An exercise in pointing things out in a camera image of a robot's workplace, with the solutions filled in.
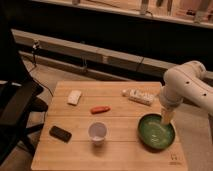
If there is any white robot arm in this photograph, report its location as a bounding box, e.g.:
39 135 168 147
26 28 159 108
159 61 213 125

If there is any white sponge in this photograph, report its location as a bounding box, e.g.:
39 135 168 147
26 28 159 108
67 90 82 105

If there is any black rectangular sponge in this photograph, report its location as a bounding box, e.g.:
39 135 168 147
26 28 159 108
49 126 72 142

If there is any green bowl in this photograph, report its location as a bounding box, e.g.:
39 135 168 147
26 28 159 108
137 113 175 150

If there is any white paper cup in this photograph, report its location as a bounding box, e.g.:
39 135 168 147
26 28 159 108
88 122 107 146

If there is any black office chair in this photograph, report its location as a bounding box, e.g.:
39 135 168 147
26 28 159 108
0 19 48 165

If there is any black cable on floor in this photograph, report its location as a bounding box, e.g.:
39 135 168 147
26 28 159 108
20 43 54 98

